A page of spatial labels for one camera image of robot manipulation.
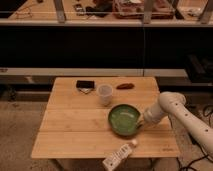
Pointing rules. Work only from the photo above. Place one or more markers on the brown sausage-shaped object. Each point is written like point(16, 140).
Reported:
point(125, 86)

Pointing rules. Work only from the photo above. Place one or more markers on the green ceramic bowl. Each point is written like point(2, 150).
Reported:
point(123, 119)

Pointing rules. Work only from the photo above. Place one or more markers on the dark object on shelf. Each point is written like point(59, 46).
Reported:
point(100, 10)

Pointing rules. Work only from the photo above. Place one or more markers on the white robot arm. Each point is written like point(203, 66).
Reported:
point(173, 103)

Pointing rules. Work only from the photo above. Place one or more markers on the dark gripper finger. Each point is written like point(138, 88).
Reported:
point(139, 124)

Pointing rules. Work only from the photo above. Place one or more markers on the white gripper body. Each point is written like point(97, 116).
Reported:
point(154, 114)

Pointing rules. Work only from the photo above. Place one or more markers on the wooden folding table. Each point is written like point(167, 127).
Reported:
point(75, 124)

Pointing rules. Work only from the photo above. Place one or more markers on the white tube with label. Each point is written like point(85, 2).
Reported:
point(111, 162)

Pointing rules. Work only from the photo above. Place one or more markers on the translucent plastic cup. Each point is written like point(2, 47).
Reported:
point(104, 92)

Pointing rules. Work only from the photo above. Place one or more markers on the black rectangular case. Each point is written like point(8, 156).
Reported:
point(85, 84)

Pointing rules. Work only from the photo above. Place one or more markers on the cluttered tray on shelf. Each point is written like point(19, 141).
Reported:
point(135, 9)

